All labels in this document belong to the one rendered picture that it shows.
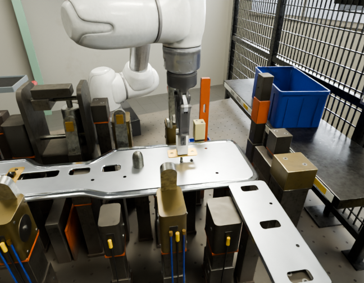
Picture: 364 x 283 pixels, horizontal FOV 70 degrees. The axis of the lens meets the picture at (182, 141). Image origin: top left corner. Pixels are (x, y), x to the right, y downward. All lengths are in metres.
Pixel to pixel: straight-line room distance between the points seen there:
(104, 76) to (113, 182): 0.82
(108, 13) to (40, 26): 3.20
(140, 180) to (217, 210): 0.22
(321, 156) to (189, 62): 0.46
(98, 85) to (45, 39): 2.33
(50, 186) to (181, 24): 0.51
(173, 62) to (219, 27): 3.81
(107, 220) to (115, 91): 0.94
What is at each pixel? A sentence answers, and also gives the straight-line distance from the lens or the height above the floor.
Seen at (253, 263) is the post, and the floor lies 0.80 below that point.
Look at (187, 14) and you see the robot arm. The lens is 0.58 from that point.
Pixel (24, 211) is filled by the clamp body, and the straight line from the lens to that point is 0.69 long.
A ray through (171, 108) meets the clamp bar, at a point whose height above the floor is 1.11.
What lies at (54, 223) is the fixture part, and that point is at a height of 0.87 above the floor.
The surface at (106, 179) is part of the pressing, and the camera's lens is 0.73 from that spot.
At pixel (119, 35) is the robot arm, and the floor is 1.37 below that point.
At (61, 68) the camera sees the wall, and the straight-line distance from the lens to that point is 3.79.
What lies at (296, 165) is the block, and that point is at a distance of 0.71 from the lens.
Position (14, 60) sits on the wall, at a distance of 3.78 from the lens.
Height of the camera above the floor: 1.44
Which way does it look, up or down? 31 degrees down
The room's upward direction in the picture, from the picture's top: straight up
